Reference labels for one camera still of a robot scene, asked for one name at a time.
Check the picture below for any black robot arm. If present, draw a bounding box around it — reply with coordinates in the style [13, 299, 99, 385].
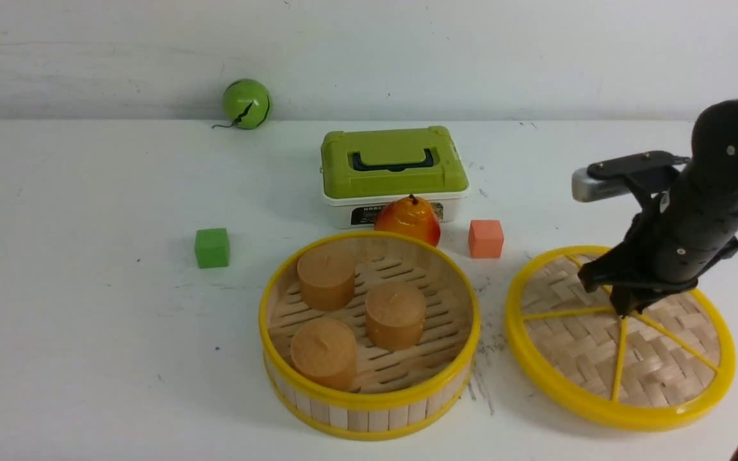
[571, 99, 738, 317]

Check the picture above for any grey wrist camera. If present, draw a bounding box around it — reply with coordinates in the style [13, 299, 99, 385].
[571, 150, 691, 206]

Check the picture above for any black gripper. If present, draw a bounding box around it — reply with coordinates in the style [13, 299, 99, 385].
[577, 214, 738, 318]

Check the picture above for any orange foam cube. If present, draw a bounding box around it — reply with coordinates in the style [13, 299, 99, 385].
[468, 220, 504, 259]

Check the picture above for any green lidded plastic storage box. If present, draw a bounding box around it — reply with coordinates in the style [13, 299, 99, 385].
[320, 125, 470, 229]

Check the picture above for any green watermelon toy ball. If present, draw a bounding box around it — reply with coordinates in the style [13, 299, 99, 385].
[211, 78, 272, 129]

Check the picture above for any green foam cube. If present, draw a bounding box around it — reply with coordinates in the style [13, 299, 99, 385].
[194, 228, 231, 269]

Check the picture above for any yellow woven bamboo steamer lid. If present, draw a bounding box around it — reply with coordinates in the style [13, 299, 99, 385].
[505, 245, 736, 431]

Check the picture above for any brown cylindrical bun right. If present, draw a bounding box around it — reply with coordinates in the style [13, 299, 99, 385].
[365, 281, 427, 352]

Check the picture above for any orange toy pear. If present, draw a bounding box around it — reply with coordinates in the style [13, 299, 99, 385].
[373, 195, 441, 247]

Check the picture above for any yellow bamboo steamer basket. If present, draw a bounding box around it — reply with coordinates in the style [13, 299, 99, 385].
[259, 230, 480, 441]

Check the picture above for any brown cylindrical bun front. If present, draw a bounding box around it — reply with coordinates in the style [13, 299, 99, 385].
[290, 318, 357, 391]

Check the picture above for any brown cylindrical bun back left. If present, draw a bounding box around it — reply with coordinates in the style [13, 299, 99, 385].
[297, 245, 356, 312]

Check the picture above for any brown cylindrical bun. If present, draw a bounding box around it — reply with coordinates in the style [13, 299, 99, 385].
[365, 281, 427, 352]
[297, 245, 356, 312]
[290, 318, 357, 391]

